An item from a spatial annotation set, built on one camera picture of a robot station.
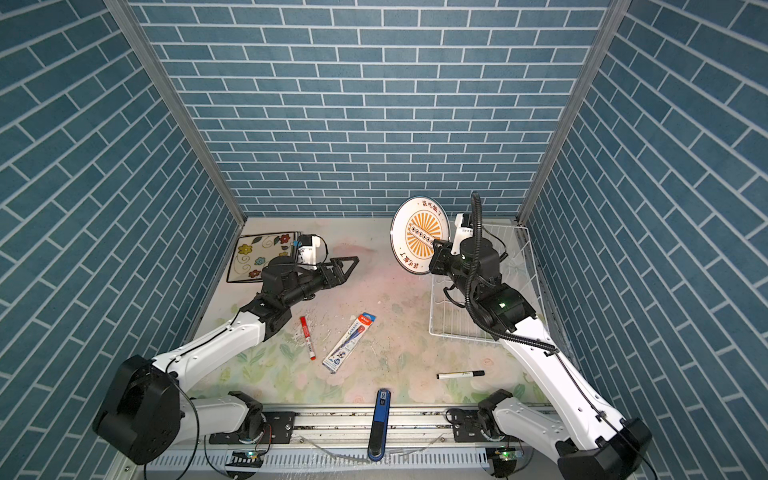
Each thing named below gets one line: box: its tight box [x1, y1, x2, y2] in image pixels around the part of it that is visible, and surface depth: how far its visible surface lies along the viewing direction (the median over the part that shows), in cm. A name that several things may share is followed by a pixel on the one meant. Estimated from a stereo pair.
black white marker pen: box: [436, 370, 485, 379], surface depth 84 cm
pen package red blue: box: [322, 312, 377, 374], surface depth 88 cm
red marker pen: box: [300, 316, 317, 361], surface depth 90 cm
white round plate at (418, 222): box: [390, 195, 451, 275], surface depth 76 cm
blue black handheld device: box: [367, 388, 391, 462], surface depth 75 cm
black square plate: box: [226, 231, 298, 283], surface depth 107 cm
